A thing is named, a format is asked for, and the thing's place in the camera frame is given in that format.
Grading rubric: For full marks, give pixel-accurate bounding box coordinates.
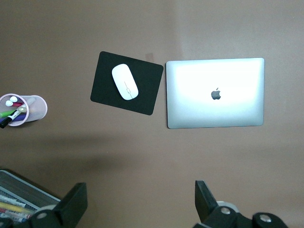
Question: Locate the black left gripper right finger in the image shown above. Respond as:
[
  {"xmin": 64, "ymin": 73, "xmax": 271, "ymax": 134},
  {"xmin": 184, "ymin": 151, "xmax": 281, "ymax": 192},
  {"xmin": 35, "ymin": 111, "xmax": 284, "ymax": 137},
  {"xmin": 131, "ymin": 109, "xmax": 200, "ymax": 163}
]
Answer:
[{"xmin": 193, "ymin": 180, "xmax": 255, "ymax": 228}]

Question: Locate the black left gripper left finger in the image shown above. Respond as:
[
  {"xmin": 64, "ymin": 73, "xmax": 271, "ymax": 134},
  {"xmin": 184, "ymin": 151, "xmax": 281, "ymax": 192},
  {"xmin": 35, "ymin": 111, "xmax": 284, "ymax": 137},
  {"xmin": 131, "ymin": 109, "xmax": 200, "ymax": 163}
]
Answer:
[{"xmin": 29, "ymin": 182, "xmax": 88, "ymax": 228}]

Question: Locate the silver laptop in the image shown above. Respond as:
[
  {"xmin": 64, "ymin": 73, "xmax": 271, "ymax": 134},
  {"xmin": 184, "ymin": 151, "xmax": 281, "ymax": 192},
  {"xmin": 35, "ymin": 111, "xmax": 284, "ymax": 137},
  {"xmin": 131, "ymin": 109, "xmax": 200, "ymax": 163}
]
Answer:
[{"xmin": 165, "ymin": 57, "xmax": 265, "ymax": 130}]

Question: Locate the yellow marker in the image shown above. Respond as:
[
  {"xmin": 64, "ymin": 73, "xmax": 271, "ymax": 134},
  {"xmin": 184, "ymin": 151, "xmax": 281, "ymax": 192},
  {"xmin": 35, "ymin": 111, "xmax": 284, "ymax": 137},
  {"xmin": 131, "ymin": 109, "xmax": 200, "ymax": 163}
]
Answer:
[{"xmin": 0, "ymin": 201, "xmax": 33, "ymax": 214}]

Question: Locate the black white marker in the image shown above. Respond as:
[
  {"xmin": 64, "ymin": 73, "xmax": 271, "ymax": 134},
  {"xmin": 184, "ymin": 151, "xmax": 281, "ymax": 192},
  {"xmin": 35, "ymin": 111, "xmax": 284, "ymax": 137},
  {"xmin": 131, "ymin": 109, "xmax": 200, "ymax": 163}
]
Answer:
[{"xmin": 0, "ymin": 111, "xmax": 22, "ymax": 129}]

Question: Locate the green marker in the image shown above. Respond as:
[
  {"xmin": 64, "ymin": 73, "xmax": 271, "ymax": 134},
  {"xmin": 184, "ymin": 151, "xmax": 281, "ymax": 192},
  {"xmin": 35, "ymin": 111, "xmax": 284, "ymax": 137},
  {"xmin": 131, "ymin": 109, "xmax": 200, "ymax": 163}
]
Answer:
[{"xmin": 0, "ymin": 110, "xmax": 19, "ymax": 119}]

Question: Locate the pink mesh pen cup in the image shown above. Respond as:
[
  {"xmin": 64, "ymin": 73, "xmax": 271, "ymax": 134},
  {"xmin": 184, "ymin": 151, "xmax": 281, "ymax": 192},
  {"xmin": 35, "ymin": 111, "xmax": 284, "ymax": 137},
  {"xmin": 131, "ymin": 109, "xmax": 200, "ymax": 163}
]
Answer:
[{"xmin": 0, "ymin": 94, "xmax": 48, "ymax": 128}]

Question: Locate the black mouse pad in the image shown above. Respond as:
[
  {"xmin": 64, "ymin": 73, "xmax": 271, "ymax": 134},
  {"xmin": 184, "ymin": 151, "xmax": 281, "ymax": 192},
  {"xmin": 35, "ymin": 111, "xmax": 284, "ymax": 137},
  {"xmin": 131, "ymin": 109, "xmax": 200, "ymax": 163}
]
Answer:
[{"xmin": 90, "ymin": 51, "xmax": 164, "ymax": 116}]

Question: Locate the white computer mouse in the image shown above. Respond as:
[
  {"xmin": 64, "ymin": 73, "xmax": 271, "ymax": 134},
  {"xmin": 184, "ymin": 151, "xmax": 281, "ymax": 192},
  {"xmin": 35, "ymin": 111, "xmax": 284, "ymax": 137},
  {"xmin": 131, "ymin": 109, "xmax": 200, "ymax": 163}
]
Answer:
[{"xmin": 111, "ymin": 63, "xmax": 139, "ymax": 101}]

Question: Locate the grey wire mesh desk tray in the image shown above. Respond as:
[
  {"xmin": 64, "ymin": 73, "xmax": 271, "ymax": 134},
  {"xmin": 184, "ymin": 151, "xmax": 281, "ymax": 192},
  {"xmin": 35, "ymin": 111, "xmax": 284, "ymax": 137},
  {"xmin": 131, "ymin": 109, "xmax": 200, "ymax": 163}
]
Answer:
[{"xmin": 0, "ymin": 169, "xmax": 62, "ymax": 228}]

